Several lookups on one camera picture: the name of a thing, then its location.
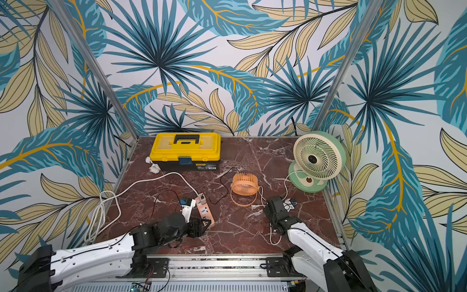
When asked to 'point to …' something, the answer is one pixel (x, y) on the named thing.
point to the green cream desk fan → (318, 156)
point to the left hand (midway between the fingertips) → (205, 224)
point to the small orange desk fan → (244, 184)
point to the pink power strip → (205, 212)
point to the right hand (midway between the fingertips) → (267, 207)
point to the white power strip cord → (108, 208)
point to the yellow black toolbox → (186, 151)
